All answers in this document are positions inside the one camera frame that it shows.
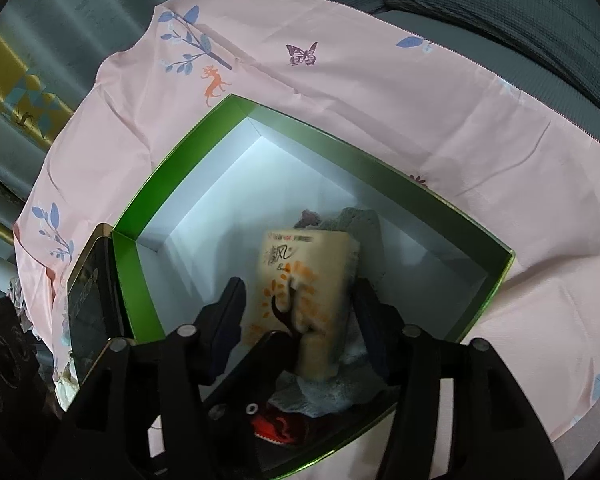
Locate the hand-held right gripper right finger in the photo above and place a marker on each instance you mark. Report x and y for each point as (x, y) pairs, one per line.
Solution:
(375, 330)

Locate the pink printed cloth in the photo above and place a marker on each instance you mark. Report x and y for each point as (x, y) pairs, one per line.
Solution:
(380, 110)

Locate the dark patterned cloth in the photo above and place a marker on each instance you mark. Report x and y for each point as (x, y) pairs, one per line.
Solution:
(5, 370)

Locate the beige orange tissue pack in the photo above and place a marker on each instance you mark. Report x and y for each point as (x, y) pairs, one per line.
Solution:
(325, 280)

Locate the green cardboard box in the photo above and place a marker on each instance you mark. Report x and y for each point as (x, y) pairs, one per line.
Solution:
(180, 185)

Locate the white lace cloth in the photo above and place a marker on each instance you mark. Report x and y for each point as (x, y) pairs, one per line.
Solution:
(20, 295)

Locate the black box with gold edge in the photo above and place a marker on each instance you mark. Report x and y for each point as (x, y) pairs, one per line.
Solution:
(87, 300)

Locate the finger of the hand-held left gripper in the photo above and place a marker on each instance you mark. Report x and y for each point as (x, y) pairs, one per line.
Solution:
(265, 360)

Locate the purple cloth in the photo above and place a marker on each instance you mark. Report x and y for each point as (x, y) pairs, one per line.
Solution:
(307, 217)

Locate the light blue-grey towel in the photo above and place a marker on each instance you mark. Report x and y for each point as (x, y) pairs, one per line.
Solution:
(325, 390)

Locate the grey sofa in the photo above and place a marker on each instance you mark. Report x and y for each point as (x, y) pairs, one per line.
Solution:
(480, 0)

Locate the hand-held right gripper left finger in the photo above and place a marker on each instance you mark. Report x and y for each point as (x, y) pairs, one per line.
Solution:
(232, 310)

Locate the yellow patterned cloth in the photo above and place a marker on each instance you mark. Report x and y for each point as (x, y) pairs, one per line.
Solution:
(25, 100)

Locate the red plush toy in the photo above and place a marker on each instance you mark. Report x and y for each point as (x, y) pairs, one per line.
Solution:
(275, 425)

